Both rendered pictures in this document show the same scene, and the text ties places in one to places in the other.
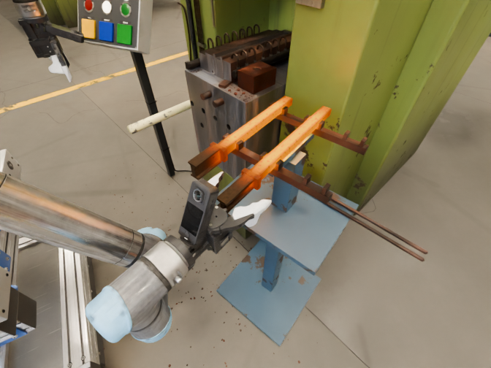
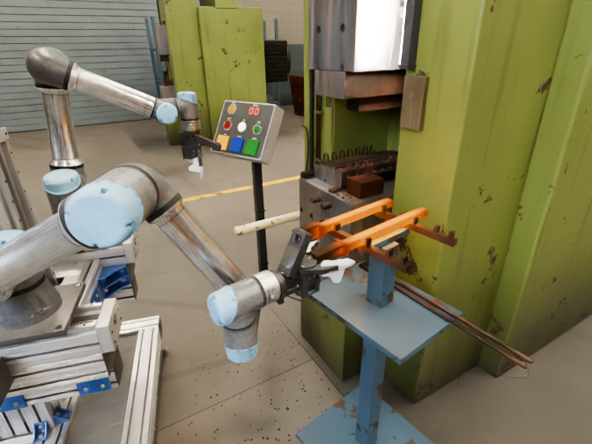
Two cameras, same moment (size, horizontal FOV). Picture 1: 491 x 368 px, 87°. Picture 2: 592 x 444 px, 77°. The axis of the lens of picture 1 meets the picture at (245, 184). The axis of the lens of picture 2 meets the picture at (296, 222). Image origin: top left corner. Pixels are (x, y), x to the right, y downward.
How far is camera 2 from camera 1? 0.48 m
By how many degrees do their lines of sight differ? 24
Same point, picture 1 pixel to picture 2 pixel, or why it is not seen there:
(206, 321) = not seen: outside the picture
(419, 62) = (538, 182)
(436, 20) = (545, 145)
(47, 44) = (194, 150)
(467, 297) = not seen: outside the picture
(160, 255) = (262, 275)
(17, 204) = (187, 221)
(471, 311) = not seen: outside the picture
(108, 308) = (225, 294)
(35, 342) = (94, 430)
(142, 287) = (247, 289)
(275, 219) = (367, 312)
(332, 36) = (430, 151)
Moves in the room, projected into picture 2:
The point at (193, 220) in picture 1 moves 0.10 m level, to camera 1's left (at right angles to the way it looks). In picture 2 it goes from (290, 256) to (249, 253)
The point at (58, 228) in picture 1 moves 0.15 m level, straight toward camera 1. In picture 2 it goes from (202, 245) to (235, 272)
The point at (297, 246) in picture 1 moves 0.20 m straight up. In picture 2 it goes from (386, 336) to (392, 277)
